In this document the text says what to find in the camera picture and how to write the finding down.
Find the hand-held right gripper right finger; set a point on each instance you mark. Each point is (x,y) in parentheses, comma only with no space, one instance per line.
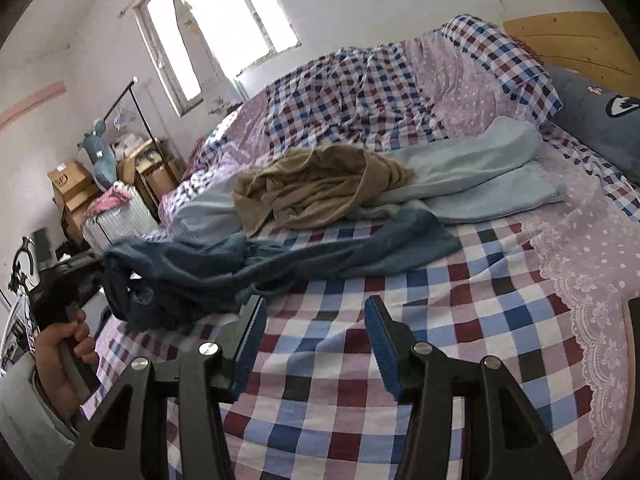
(382,355)

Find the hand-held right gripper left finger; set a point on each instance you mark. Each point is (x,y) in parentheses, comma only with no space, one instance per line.
(250,345)

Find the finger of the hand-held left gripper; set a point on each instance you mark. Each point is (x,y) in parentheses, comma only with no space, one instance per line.
(115,285)

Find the teal blue shirt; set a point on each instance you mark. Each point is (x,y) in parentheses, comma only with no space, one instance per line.
(300,265)

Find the person's left forearm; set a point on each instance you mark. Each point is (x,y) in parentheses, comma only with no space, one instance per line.
(25,410)

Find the black clothes rack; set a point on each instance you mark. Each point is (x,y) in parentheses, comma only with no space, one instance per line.
(143,112)

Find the person's left hand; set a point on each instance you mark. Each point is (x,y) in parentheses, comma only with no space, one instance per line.
(50,365)

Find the silver ribbed suitcase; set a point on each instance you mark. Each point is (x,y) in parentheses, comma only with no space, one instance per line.
(120,230)

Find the bed with checkered sheet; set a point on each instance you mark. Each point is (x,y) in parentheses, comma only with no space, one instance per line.
(450,310)

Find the pink fluffy cloth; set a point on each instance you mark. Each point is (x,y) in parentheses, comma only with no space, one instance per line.
(107,200)

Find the cardboard box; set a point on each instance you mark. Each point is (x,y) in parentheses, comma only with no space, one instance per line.
(70,177)
(80,200)

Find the wooden shelf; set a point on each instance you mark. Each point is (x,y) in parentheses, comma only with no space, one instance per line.
(155,175)

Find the blue shark plush toy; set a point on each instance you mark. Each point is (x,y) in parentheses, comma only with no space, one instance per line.
(102,160)

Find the tan garment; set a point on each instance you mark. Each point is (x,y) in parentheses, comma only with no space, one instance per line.
(310,185)

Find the white embroidered curtain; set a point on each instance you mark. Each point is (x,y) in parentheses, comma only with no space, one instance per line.
(200,45)

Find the purple checkered quilt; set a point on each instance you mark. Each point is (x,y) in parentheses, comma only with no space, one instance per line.
(350,95)

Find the window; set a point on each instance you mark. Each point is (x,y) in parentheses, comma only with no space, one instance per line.
(225,15)

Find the dark blue garment with graphic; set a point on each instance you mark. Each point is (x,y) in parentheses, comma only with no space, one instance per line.
(590,125)

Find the wooden headboard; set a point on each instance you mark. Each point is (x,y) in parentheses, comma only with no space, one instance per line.
(565,45)

